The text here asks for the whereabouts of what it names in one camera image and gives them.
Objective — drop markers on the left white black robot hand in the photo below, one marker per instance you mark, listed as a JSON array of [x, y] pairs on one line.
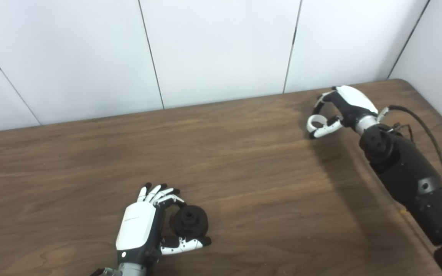
[[136, 226]]

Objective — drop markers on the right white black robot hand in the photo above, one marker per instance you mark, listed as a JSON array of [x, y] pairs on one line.
[[353, 101]]

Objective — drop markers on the round black plastic part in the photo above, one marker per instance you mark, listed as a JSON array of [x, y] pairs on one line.
[[188, 222]]

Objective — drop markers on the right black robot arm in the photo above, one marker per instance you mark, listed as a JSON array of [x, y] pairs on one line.
[[409, 168]]

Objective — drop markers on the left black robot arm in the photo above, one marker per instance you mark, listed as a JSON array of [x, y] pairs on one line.
[[132, 270]]

